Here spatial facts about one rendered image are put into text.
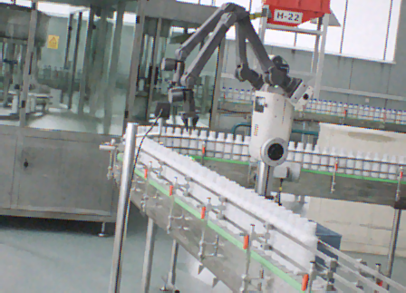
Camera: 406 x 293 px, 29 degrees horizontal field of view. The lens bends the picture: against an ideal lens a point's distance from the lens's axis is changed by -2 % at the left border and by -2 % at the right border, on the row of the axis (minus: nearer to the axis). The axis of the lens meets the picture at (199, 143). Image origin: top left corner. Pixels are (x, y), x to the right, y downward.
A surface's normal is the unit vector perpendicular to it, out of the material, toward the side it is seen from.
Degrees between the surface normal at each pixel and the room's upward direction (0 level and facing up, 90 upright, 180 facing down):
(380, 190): 90
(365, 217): 90
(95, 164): 90
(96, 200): 90
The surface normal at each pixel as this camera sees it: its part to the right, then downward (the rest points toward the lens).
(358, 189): 0.00, 0.11
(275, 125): 0.27, 0.31
